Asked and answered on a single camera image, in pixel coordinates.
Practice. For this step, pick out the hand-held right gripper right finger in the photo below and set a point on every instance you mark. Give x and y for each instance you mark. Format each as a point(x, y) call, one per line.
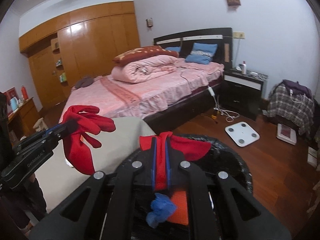
point(172, 165)

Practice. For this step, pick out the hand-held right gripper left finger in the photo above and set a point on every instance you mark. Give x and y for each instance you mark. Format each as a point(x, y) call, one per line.
point(150, 165)

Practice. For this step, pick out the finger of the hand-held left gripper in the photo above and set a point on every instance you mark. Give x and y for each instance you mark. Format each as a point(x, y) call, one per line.
point(56, 130)
point(52, 141)

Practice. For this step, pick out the red knit glove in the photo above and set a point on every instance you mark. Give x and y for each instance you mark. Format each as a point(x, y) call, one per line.
point(80, 152)
point(161, 160)

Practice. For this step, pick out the blue cloth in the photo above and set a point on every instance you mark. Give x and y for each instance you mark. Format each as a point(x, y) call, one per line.
point(160, 207)

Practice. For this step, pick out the orange bubble wrap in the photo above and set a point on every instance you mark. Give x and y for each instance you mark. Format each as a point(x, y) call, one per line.
point(178, 210)

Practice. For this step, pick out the black bin with bag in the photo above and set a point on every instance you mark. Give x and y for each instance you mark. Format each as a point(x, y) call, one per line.
point(225, 155)

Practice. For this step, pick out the small white stool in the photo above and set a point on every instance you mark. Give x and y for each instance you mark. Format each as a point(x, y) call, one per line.
point(40, 123)

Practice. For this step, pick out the wooden sideboard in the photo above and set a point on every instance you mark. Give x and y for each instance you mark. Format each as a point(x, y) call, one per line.
point(25, 115)

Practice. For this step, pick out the red thermos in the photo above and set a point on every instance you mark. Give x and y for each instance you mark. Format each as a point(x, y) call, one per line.
point(24, 93)

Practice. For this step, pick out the light blue kettle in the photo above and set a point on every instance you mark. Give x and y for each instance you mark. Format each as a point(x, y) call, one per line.
point(14, 103)

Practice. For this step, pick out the grey purple cloth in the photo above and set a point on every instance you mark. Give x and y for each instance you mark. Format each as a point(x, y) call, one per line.
point(85, 82)

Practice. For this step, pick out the red gift box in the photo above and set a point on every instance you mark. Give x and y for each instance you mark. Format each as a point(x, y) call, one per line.
point(10, 92)

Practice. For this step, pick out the bed with pink sheet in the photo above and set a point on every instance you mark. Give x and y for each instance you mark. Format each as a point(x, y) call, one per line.
point(150, 92)

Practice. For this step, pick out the white bathroom scale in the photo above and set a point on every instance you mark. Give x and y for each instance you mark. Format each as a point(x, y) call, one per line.
point(241, 133)

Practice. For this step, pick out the folded pink quilt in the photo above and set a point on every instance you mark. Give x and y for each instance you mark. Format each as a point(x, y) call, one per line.
point(140, 70)

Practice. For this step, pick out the wooden wardrobe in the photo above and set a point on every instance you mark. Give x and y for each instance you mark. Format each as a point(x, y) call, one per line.
point(95, 42)

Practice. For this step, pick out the black white nightstand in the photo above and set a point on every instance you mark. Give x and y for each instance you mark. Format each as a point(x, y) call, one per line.
point(240, 92)

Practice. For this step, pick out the red-brown patterned pillow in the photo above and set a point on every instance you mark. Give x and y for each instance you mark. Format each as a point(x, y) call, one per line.
point(145, 52)

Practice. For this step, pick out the large blue pillow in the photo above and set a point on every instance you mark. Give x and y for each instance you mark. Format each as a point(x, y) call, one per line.
point(200, 55)

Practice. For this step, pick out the small blue pillow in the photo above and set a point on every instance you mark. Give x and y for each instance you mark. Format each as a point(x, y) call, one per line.
point(173, 49)

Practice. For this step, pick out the white red flat box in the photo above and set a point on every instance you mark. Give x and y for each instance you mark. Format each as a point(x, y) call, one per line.
point(286, 132)

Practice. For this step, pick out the white bottle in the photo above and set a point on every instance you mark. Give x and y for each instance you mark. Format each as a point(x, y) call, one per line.
point(244, 68)

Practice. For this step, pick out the plaid cloth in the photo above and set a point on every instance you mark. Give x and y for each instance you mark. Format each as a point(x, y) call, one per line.
point(287, 105)

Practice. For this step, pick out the dark wooden headboard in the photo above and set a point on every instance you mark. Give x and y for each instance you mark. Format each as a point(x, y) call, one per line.
point(207, 33)

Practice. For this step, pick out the cardboard box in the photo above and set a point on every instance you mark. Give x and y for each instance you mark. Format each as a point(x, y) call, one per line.
point(313, 156)

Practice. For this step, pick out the dark purple garment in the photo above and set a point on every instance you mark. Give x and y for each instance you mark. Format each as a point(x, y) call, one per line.
point(297, 86)

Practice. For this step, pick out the small brown wall ornament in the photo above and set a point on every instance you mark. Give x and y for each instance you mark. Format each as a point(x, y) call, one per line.
point(149, 22)

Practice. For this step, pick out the wall socket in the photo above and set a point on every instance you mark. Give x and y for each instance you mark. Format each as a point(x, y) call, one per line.
point(238, 35)

